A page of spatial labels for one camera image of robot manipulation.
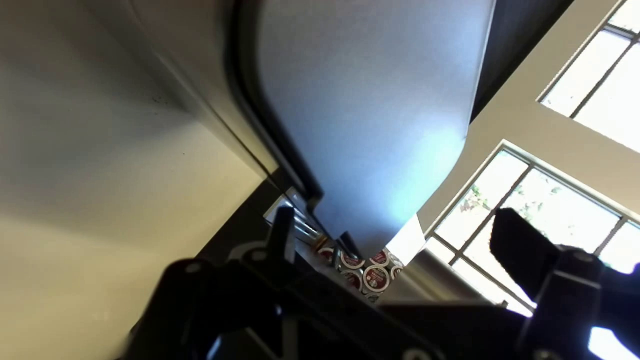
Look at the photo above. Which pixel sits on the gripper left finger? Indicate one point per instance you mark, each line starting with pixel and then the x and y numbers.
pixel 210 300

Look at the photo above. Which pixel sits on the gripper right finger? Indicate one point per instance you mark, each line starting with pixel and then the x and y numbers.
pixel 565 280

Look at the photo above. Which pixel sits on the grey bin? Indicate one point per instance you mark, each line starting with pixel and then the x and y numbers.
pixel 370 115

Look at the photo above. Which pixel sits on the window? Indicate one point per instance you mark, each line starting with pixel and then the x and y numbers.
pixel 600 75
pixel 550 205

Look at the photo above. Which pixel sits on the heap of coffee pods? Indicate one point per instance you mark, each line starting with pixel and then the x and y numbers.
pixel 372 275

